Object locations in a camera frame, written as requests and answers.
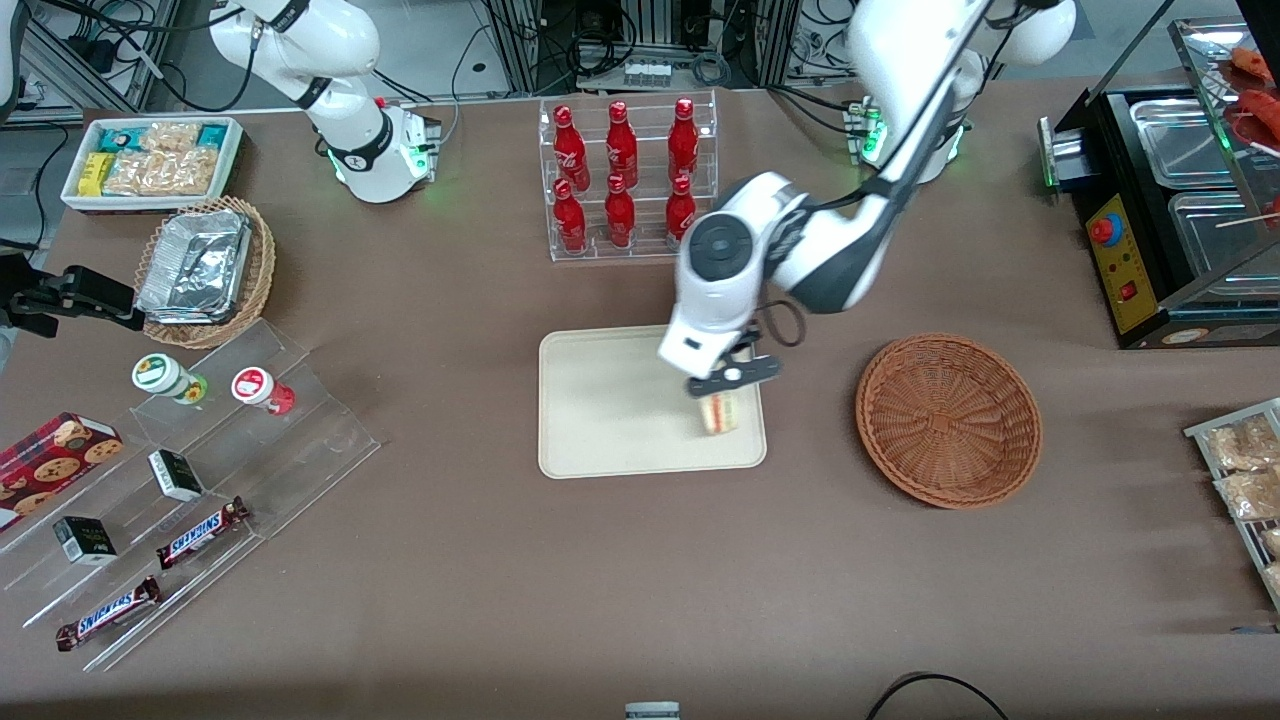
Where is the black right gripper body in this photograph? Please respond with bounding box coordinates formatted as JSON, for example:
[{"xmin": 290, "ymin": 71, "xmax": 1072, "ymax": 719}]
[{"xmin": 0, "ymin": 253, "xmax": 65, "ymax": 339}]

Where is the triangular sandwich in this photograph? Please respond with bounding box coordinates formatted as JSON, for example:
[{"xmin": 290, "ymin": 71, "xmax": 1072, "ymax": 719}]
[{"xmin": 699, "ymin": 391, "xmax": 742, "ymax": 437}]

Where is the beige plastic tray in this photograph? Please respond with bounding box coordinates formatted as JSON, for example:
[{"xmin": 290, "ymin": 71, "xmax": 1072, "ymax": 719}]
[{"xmin": 537, "ymin": 320, "xmax": 769, "ymax": 481}]

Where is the light wicker basket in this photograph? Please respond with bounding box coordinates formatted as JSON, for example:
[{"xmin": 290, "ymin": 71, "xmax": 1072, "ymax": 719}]
[{"xmin": 133, "ymin": 196, "xmax": 277, "ymax": 350}]

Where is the brown wicker basket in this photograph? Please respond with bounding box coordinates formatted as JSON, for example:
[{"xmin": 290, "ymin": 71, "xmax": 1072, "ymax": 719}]
[{"xmin": 855, "ymin": 332, "xmax": 1044, "ymax": 511}]

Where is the tray of packaged snacks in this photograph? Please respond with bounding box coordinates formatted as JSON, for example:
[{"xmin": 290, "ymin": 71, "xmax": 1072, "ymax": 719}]
[{"xmin": 1184, "ymin": 397, "xmax": 1280, "ymax": 613}]

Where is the stack of foil trays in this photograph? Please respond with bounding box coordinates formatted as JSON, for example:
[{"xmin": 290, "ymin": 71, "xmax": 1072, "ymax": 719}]
[{"xmin": 136, "ymin": 209, "xmax": 252, "ymax": 325}]

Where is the green lid drink cup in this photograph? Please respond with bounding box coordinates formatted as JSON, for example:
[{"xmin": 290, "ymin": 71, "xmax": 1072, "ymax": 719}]
[{"xmin": 131, "ymin": 352, "xmax": 210, "ymax": 405}]

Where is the white plastic snack bin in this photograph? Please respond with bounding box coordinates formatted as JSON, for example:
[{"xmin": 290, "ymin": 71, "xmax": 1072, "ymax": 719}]
[{"xmin": 61, "ymin": 116, "xmax": 245, "ymax": 215}]

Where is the red cola bottle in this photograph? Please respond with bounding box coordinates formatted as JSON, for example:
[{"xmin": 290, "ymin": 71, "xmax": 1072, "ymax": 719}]
[
  {"xmin": 604, "ymin": 174, "xmax": 637, "ymax": 249},
  {"xmin": 552, "ymin": 104, "xmax": 592, "ymax": 192},
  {"xmin": 667, "ymin": 97, "xmax": 700, "ymax": 184},
  {"xmin": 664, "ymin": 175, "xmax": 697, "ymax": 252},
  {"xmin": 552, "ymin": 179, "xmax": 589, "ymax": 254},
  {"xmin": 605, "ymin": 100, "xmax": 640, "ymax": 189}
]

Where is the clear acrylic bottle rack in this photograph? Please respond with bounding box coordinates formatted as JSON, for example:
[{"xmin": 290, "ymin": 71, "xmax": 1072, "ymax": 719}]
[{"xmin": 538, "ymin": 88, "xmax": 719, "ymax": 264}]

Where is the clear bag of crackers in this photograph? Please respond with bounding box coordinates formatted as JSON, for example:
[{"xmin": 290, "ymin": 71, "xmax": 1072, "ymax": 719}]
[{"xmin": 104, "ymin": 121, "xmax": 218, "ymax": 197}]

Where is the red cookie box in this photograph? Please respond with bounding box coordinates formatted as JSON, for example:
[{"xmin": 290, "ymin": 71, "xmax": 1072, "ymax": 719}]
[{"xmin": 0, "ymin": 412, "xmax": 125, "ymax": 532}]

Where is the red lid drink cup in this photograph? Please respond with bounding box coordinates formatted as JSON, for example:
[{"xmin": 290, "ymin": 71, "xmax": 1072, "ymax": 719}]
[{"xmin": 231, "ymin": 366, "xmax": 297, "ymax": 417}]

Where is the small black box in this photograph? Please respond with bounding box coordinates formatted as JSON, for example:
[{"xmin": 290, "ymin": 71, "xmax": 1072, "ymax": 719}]
[
  {"xmin": 52, "ymin": 515, "xmax": 119, "ymax": 567},
  {"xmin": 147, "ymin": 449, "xmax": 205, "ymax": 503}
]

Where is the clear acrylic stepped shelf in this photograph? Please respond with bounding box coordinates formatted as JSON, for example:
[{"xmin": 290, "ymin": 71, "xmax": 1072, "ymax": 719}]
[{"xmin": 0, "ymin": 318, "xmax": 382, "ymax": 673}]

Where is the brown Snickers bar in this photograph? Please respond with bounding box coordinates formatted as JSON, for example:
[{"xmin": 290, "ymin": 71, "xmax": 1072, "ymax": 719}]
[
  {"xmin": 156, "ymin": 496, "xmax": 250, "ymax": 571},
  {"xmin": 55, "ymin": 576, "xmax": 162, "ymax": 653}
]

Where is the black food warmer machine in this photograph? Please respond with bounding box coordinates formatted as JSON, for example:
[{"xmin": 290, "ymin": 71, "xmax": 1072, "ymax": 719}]
[{"xmin": 1038, "ymin": 15, "xmax": 1280, "ymax": 351}]

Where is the clear bag of fried snacks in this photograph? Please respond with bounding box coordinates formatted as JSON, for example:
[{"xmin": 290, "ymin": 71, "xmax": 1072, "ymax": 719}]
[
  {"xmin": 1203, "ymin": 414, "xmax": 1280, "ymax": 473},
  {"xmin": 1214, "ymin": 469, "xmax": 1280, "ymax": 523}
]

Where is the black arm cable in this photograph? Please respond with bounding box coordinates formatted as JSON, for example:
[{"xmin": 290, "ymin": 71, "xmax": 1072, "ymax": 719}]
[{"xmin": 745, "ymin": 299, "xmax": 808, "ymax": 350}]

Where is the aluminium frame rack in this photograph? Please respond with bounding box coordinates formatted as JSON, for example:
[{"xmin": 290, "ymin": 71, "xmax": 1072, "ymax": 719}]
[{"xmin": 484, "ymin": 0, "xmax": 803, "ymax": 97}]

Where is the black table cable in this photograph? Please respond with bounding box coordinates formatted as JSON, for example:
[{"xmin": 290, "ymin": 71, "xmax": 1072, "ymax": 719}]
[{"xmin": 864, "ymin": 671, "xmax": 1012, "ymax": 720}]

